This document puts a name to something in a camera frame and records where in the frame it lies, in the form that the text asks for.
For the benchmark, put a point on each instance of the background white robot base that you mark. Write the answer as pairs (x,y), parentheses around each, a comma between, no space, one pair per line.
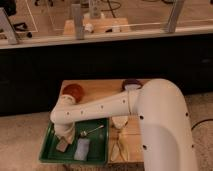
(94,10)

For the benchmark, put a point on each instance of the brown eraser block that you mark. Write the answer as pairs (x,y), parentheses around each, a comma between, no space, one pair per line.
(62,145)

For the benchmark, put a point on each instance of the grey metal post left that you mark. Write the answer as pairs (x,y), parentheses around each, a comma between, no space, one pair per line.
(8,28)

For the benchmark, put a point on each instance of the red-brown bowl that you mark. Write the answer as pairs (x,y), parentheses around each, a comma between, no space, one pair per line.
(74,90)

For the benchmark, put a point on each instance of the grey metal post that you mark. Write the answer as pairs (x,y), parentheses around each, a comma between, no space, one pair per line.
(78,21)
(8,28)
(173,18)

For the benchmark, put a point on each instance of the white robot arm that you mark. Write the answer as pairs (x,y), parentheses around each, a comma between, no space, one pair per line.
(167,141)

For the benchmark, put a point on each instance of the green plastic tray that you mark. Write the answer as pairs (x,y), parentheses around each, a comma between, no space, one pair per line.
(98,149)

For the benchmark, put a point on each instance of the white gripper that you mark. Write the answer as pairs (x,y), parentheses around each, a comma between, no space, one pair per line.
(65,131)

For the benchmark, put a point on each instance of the background wooden table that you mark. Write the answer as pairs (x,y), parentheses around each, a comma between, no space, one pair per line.
(99,26)

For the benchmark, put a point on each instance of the metal spoon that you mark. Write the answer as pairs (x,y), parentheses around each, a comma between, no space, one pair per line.
(85,133)

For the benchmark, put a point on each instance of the grey metal post right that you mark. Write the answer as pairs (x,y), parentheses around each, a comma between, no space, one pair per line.
(173,18)

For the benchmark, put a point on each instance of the dark purple bowl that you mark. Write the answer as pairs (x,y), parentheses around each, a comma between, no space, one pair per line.
(131,84)

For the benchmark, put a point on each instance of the grey metal post middle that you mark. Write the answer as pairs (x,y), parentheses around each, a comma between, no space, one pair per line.
(78,21)

